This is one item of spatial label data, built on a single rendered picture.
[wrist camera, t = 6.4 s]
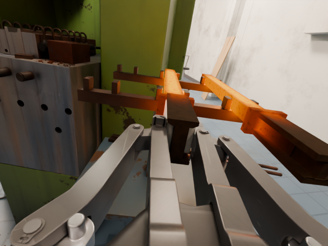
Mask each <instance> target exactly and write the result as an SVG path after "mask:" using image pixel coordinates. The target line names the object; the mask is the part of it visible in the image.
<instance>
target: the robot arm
mask: <svg viewBox="0 0 328 246"><path fill-rule="evenodd" d="M199 122H200V121H199ZM173 127H174V126H172V125H170V124H169V123H168V122H167V99H166V100H165V106H164V115H155V116H153V120H152V127H150V128H147V129H144V127H143V126H142V125H140V124H137V123H135V124H131V125H130V126H129V127H128V128H127V129H126V130H125V131H124V132H123V133H122V134H121V135H120V136H119V137H118V138H117V139H116V140H115V141H114V143H113V144H112V145H111V146H110V147H109V148H108V149H107V150H106V151H105V152H104V153H103V154H102V155H101V156H100V157H99V158H98V159H97V161H96V162H95V163H94V164H93V165H92V166H91V167H90V168H89V169H88V170H87V171H86V172H85V173H84V174H83V176H82V177H81V178H80V179H79V180H78V181H77V182H76V183H75V184H74V185H73V186H72V187H71V188H70V189H69V190H68V191H66V192H65V193H63V194H62V195H60V196H58V197H57V198H55V199H54V200H52V201H51V202H49V203H47V204H46V205H44V206H43V207H41V208H40V209H38V210H36V211H35V212H33V213H32V214H30V215H29V216H27V217H25V218H24V219H23V220H21V221H20V222H19V223H18V224H17V225H16V226H15V227H14V229H13V230H12V232H11V235H10V238H9V239H10V242H11V245H12V246H94V245H95V233H96V231H97V230H98V228H99V227H100V225H101V224H102V222H103V220H104V219H105V217H106V215H107V213H108V211H109V210H110V208H111V206H112V204H113V203H114V201H115V199H116V197H117V195H118V193H119V192H120V190H121V188H122V186H123V185H124V183H125V181H126V179H127V177H128V176H129V174H130V172H131V170H132V169H133V167H134V165H135V163H136V161H137V160H138V158H139V156H140V154H141V152H142V151H143V150H149V154H148V170H147V187H146V204H145V209H144V210H143V211H141V212H140V213H139V214H138V215H137V216H136V217H135V218H134V219H133V220H132V221H131V222H130V223H128V224H127V225H126V226H125V227H124V228H123V229H122V230H121V231H120V232H119V233H118V234H117V235H116V236H115V237H114V238H113V239H112V240H111V241H110V242H109V243H108V244H107V245H106V246H328V228H327V227H325V226H324V225H322V224H321V223H320V222H318V221H317V220H316V219H314V218H313V217H311V216H310V215H309V214H308V213H307V212H306V211H305V210H304V209H303V208H302V207H301V206H300V205H299V204H298V203H297V202H296V201H295V200H294V199H293V198H292V197H291V196H290V195H289V194H288V193H287V192H286V191H285V190H284V189H283V188H282V187H281V186H280V185H279V184H278V183H277V182H276V181H275V180H274V179H273V178H272V177H271V176H270V175H269V174H267V173H266V172H265V171H264V170H263V169H262V168H261V167H260V166H259V165H258V164H257V163H256V162H255V161H254V160H253V159H252V158H251V157H250V156H249V155H248V154H247V153H246V152H245V151H244V150H243V149H242V148H241V147H240V146H239V145H238V144H237V143H236V142H235V141H234V140H233V139H232V138H231V137H229V136H227V135H220V136H219V137H218V139H217V138H214V137H212V136H211V134H210V133H209V132H208V131H207V130H205V129H204V127H203V125H202V122H200V123H199V126H198V127H195V128H189V132H188V137H187V141H186V145H185V149H184V153H190V149H191V153H190V157H189V161H190V160H191V165H192V173H193V181H194V189H195V198H196V206H190V205H187V204H184V203H181V202H179V196H178V191H177V184H176V180H175V179H173V176H172V169H171V161H170V154H169V149H170V144H171V138H172V133H173ZM227 158H228V160H227ZM254 228H255V229H256V231H257V232H258V234H259V235H258V234H257V233H256V232H255V229H254Z"/></svg>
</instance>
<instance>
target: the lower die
mask: <svg viewBox="0 0 328 246"><path fill-rule="evenodd" d="M4 28H5V29H1V28H0V53H5V54H12V55H14V54H16V53H21V54H31V55H34V57H35V58H36V59H47V58H49V53H48V52H42V51H40V50H39V48H38V44H39V43H40V42H43V33H42V31H38V30H37V31H36V32H35V31H33V30H30V29H29V30H27V29H19V28H17V29H18V33H13V32H9V31H8V28H7V26H5V27H4ZM45 34H46V40H53V36H52V33H51V32H46V33H45ZM62 35H63V41H68V35H67V34H62ZM55 40H56V41H61V35H60V34H59V33H55ZM76 40H77V42H78V43H80V37H79V36H77V35H76ZM70 41H72V42H74V36H73V35H70ZM82 43H85V37H83V36H82ZM87 44H92V45H94V46H96V40H92V39H87ZM5 49H7V50H8V52H5ZM90 55H96V49H95V50H94V51H90Z"/></svg>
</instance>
